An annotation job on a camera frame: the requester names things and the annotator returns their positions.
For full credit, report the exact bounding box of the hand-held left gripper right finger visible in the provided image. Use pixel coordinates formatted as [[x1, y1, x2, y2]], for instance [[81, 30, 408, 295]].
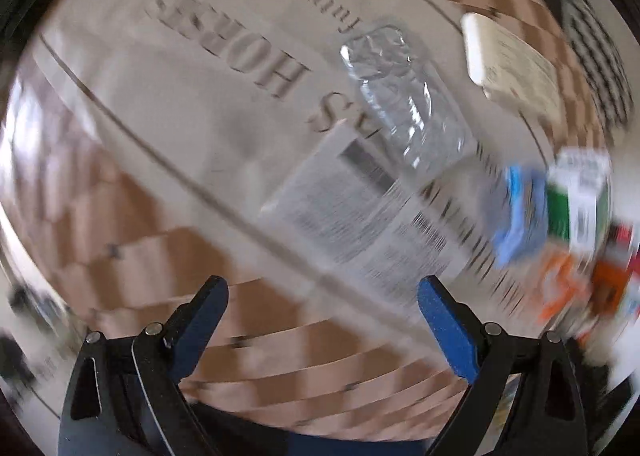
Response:
[[417, 275, 590, 456]]

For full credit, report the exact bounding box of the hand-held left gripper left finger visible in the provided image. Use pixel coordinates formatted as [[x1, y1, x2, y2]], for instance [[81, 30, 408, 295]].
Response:
[[58, 275, 230, 456]]

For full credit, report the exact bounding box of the clear plastic bottle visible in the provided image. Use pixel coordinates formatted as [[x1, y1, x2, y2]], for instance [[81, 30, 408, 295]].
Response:
[[340, 25, 481, 185]]

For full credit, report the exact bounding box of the blue wrapper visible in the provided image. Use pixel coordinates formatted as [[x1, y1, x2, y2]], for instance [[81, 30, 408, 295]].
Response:
[[492, 165, 551, 267]]

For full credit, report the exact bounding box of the orange wrapper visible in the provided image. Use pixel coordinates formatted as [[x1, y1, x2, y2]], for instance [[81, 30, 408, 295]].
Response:
[[537, 223, 640, 332]]

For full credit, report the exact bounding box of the printed paper sheet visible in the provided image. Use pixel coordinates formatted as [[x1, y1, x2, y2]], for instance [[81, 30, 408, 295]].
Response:
[[258, 118, 481, 309]]

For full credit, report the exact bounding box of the beige checkered printed mat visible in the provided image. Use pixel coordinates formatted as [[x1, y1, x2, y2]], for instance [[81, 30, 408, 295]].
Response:
[[0, 0, 611, 442]]

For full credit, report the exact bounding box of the green and white carton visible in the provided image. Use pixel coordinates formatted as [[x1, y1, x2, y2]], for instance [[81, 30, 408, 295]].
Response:
[[545, 148, 615, 257]]

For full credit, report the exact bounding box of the black and white checkered cloth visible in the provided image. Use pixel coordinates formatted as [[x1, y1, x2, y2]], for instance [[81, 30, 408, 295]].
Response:
[[560, 0, 633, 129]]

